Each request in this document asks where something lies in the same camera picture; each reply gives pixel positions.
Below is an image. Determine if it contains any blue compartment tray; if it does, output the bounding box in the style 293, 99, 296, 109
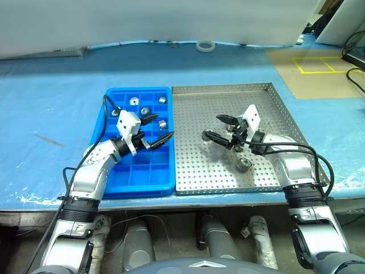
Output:
90, 86, 176, 200

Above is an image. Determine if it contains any grey rounded leg shape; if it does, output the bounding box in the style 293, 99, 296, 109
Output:
122, 222, 156, 272
199, 216, 237, 260

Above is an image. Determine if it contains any white foam board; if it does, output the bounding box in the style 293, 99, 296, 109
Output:
0, 0, 314, 59

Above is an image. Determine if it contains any perforated metal tray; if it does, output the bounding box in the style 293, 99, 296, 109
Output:
171, 82, 328, 196

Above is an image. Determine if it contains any white tape ring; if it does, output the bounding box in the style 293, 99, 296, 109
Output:
196, 39, 216, 53

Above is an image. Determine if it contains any grey robot torso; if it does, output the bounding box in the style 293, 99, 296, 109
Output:
122, 258, 237, 274

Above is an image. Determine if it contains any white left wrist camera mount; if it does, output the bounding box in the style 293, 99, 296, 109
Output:
116, 109, 142, 156

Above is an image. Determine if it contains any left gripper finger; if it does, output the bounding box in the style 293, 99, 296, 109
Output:
139, 114, 160, 126
148, 131, 175, 151

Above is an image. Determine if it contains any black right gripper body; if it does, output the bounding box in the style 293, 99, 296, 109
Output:
229, 116, 249, 152

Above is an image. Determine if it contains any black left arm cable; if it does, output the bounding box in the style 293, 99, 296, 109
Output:
25, 95, 122, 274

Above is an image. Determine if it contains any black floor cable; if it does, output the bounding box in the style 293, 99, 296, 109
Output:
346, 67, 365, 95
342, 30, 365, 57

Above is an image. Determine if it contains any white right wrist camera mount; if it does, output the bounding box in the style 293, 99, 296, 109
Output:
242, 104, 263, 143

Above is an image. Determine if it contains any white wrapped table leg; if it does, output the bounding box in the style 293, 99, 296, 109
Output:
248, 216, 279, 271
92, 215, 112, 274

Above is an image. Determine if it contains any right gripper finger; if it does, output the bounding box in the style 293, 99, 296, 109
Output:
202, 129, 233, 150
216, 114, 239, 126

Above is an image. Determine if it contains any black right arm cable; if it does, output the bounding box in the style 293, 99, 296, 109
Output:
236, 134, 335, 200

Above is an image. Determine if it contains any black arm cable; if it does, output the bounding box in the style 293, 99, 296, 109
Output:
25, 95, 122, 274
236, 134, 335, 200

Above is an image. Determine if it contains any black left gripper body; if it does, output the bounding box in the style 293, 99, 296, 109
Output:
131, 127, 151, 151

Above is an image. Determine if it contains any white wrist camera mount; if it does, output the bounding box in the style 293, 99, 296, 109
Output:
116, 109, 142, 156
242, 104, 263, 143

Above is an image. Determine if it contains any white leaning panel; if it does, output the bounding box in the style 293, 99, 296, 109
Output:
315, 0, 365, 48

